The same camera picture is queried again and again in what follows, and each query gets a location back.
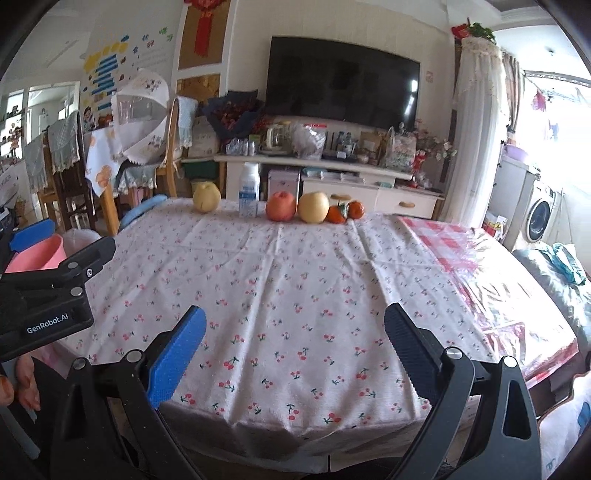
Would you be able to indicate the orange tangerine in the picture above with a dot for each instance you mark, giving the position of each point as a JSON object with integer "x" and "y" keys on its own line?
{"x": 337, "y": 214}
{"x": 355, "y": 210}

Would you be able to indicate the patterned gift bag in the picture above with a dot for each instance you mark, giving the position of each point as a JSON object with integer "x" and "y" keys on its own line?
{"x": 399, "y": 147}

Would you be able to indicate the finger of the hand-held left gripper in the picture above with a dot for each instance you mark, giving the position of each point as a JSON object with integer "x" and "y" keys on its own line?
{"x": 32, "y": 235}
{"x": 87, "y": 258}

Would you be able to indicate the white television cabinet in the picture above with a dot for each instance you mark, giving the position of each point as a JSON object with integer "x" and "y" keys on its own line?
{"x": 351, "y": 184}

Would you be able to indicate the teal cloth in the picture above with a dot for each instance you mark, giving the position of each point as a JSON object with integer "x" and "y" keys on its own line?
{"x": 565, "y": 263}

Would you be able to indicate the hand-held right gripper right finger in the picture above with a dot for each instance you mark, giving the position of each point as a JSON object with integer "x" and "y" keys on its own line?
{"x": 411, "y": 350}

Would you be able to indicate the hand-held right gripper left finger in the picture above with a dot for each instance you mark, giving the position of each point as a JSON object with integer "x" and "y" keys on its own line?
{"x": 178, "y": 355}

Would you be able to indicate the large yellow pear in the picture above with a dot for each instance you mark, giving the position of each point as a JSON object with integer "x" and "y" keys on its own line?
{"x": 314, "y": 207}

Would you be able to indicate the dark wooden dining chairs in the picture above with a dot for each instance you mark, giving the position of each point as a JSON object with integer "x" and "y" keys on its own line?
{"x": 64, "y": 157}

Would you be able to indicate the pink plastic bucket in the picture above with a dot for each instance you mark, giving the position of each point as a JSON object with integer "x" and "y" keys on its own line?
{"x": 37, "y": 256}

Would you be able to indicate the wooden chair with lace cloth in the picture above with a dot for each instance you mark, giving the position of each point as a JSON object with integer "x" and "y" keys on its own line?
{"x": 175, "y": 138}

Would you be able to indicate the purple plastic basin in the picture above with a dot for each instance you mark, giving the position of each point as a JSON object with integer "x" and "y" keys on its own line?
{"x": 519, "y": 152}

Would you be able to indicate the white plastic bag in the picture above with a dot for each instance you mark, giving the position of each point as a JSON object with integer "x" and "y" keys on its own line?
{"x": 83, "y": 237}

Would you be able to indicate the white mesh food cover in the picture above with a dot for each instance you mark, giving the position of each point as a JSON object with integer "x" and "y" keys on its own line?
{"x": 138, "y": 110}

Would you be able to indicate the white washing machine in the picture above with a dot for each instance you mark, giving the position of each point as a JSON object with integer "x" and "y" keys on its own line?
{"x": 542, "y": 212}

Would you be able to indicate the grey tin box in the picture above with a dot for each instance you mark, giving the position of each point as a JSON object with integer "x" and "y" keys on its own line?
{"x": 282, "y": 182}

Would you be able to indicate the dark blue flower bouquet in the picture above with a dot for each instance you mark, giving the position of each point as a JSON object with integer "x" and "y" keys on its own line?
{"x": 231, "y": 113}

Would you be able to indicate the clear plastic bag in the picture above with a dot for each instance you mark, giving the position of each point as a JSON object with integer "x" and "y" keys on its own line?
{"x": 309, "y": 138}

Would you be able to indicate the person's left hand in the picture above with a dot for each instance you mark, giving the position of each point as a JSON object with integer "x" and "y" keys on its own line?
{"x": 27, "y": 383}

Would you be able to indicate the orange print table cover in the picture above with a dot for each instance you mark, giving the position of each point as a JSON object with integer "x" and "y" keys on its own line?
{"x": 99, "y": 157}

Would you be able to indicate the wall sticker chart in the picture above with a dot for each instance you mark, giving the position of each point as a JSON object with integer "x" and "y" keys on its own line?
{"x": 106, "y": 69}

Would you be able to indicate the red checked plastic tablecloth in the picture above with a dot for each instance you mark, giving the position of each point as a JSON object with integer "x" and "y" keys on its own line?
{"x": 485, "y": 286}

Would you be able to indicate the artificial flower bunch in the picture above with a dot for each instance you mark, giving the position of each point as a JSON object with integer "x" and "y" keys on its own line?
{"x": 434, "y": 147}

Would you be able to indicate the red orange apple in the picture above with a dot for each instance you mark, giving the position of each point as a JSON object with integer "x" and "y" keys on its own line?
{"x": 280, "y": 207}

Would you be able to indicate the black television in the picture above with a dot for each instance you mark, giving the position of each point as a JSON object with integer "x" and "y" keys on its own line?
{"x": 341, "y": 78}

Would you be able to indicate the white lace curtain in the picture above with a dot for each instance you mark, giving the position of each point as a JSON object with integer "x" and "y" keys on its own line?
{"x": 475, "y": 115}

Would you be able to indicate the small yellow pear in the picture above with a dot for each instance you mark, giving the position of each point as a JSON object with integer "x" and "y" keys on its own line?
{"x": 206, "y": 198}

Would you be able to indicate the blue chair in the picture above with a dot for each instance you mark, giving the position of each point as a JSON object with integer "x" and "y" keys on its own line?
{"x": 141, "y": 207}

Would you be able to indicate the red knot wall decoration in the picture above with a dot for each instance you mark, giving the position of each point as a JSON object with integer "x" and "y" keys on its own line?
{"x": 205, "y": 18}

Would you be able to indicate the white appliance cabinet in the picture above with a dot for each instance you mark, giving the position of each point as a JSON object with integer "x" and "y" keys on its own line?
{"x": 512, "y": 203}

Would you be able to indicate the glass kettle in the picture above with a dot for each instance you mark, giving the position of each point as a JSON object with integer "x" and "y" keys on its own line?
{"x": 277, "y": 136}

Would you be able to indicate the white plastic bottle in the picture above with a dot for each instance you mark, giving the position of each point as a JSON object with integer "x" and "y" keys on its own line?
{"x": 249, "y": 191}

